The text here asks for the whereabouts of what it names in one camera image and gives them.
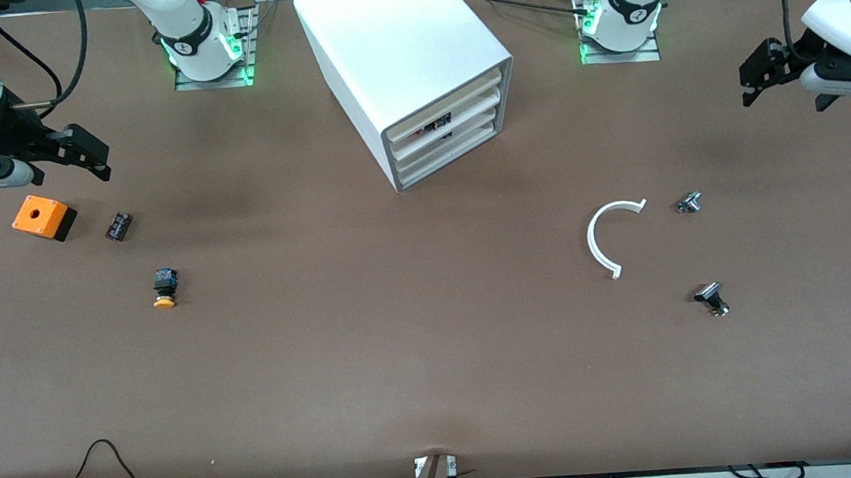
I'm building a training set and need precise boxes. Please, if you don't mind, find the black base power cable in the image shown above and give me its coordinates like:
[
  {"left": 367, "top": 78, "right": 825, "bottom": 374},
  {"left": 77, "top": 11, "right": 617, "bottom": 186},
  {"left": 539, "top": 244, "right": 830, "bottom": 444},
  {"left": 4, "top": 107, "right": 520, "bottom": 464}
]
[{"left": 451, "top": 0, "right": 595, "bottom": 28}]

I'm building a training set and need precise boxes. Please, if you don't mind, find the orange box with black base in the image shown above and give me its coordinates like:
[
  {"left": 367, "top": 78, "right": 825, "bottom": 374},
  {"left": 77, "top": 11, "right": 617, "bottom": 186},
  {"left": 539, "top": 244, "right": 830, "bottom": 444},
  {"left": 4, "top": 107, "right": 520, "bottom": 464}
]
[{"left": 10, "top": 191, "right": 80, "bottom": 246}]

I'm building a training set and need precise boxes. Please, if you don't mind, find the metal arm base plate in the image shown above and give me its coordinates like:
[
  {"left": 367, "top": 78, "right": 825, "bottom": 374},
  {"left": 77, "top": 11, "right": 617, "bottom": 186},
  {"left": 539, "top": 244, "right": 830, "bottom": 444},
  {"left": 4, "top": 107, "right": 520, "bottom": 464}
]
[
  {"left": 574, "top": 0, "right": 663, "bottom": 68},
  {"left": 166, "top": 0, "right": 265, "bottom": 94}
]

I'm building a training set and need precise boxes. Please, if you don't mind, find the small silver bracket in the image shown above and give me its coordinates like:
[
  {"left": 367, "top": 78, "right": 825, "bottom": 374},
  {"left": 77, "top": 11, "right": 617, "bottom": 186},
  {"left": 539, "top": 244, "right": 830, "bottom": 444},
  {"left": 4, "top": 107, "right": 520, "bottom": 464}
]
[{"left": 412, "top": 453, "right": 459, "bottom": 478}]

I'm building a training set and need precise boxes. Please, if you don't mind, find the white curved plastic clip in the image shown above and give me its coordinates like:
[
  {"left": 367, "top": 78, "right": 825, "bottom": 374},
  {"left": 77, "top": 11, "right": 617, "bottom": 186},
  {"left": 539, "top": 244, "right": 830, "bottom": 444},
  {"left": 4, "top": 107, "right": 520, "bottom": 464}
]
[{"left": 584, "top": 197, "right": 655, "bottom": 282}]

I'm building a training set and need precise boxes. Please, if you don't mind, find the black headed metal bolt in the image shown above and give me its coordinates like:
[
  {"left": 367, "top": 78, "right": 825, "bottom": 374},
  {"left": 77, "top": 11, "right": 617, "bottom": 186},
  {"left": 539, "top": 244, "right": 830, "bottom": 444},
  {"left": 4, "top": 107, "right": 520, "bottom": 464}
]
[{"left": 693, "top": 281, "right": 732, "bottom": 320}]

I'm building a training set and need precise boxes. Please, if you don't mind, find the small black electronic component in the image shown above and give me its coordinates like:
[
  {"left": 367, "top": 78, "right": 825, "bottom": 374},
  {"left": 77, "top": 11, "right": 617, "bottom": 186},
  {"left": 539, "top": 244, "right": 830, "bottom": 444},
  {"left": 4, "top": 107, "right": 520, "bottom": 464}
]
[{"left": 104, "top": 211, "right": 135, "bottom": 242}]

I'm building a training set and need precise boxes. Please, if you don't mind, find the orange capped push button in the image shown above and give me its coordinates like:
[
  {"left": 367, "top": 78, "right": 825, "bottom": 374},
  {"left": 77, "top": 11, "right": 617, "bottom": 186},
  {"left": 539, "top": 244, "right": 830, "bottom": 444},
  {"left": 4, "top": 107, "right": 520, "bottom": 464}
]
[{"left": 150, "top": 267, "right": 181, "bottom": 311}]

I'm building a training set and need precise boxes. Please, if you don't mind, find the black cable at table edge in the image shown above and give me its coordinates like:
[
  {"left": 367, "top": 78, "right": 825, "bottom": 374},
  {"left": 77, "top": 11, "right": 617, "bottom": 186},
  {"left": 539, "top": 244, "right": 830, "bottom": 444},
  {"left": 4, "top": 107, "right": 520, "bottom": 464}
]
[{"left": 727, "top": 458, "right": 809, "bottom": 478}]

